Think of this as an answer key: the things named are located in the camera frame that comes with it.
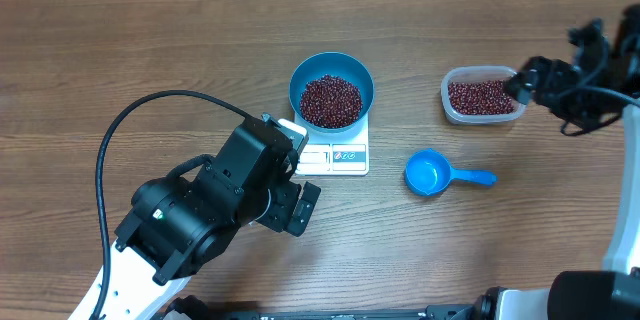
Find blue measuring scoop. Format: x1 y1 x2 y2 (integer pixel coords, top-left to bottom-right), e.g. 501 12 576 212
404 149 498 196

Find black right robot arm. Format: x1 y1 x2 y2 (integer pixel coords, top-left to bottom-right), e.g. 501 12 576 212
456 5 639 320

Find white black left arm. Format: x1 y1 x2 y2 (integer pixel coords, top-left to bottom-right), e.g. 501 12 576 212
71 117 320 319

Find white kitchen scale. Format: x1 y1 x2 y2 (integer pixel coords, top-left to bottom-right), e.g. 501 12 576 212
294 115 370 176

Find red beans in bowl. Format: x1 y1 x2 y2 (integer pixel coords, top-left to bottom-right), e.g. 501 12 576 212
299 74 363 129

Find blue bowl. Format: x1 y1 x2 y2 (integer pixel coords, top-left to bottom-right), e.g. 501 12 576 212
289 52 375 130

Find clear plastic container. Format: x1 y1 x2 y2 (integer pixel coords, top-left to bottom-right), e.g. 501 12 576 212
441 65 526 125

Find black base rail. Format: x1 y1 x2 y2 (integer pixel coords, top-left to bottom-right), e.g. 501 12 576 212
150 295 496 320

